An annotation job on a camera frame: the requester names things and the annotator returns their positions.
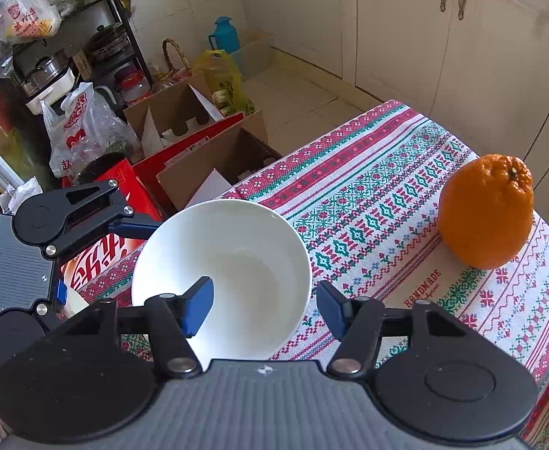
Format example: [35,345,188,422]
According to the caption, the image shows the patterned tablecloth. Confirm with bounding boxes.
[61,100,549,447]

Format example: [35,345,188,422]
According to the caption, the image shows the teal thermos jug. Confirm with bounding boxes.
[208,16,243,56]

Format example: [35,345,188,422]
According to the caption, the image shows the yellow plastic bag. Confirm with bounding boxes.
[192,49,257,114]

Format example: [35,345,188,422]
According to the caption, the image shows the black metal shelf rack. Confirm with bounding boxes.
[0,0,154,106]

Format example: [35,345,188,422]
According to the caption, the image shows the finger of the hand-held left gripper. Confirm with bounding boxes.
[45,179,165,260]
[33,279,69,335]

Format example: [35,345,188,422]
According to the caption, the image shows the crumpled white plastic bag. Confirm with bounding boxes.
[0,175,44,217]

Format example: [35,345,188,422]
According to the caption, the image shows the dark pot with lid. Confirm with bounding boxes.
[84,22,128,63]

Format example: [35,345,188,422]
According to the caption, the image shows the steel pot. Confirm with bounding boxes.
[20,51,72,95]

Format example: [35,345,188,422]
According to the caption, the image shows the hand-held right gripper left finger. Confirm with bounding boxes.
[66,276,215,378]

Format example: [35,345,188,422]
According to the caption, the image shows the wicker basket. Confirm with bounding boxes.
[161,37,197,86]

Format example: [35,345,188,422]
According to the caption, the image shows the white plastic basin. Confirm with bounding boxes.
[24,67,77,116]

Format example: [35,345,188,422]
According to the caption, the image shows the open cardboard box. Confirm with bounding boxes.
[123,72,227,152]
[156,110,285,215]

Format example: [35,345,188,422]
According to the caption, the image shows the red-lidded jar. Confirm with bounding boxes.
[115,66,152,105]

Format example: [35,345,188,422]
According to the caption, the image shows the white kitchen cabinets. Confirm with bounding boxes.
[234,0,549,245]

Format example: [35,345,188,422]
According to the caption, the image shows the white bowl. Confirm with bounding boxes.
[131,199,313,369]

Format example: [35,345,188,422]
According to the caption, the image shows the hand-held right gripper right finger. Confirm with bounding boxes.
[316,280,480,378]

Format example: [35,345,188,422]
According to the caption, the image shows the red printed carton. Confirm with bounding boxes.
[61,158,164,292]

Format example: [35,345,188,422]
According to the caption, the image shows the plain orange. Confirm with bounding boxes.
[438,154,535,271]

